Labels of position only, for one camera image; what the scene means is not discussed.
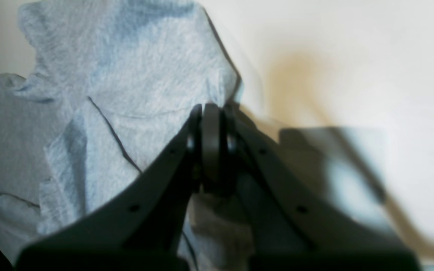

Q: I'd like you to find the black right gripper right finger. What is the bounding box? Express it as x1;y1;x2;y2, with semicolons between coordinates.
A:
201;104;420;271

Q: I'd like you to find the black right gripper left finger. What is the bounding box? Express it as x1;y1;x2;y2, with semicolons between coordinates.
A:
15;105;202;271

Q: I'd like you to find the grey T-shirt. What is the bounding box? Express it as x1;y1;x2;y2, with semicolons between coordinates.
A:
0;0;238;265

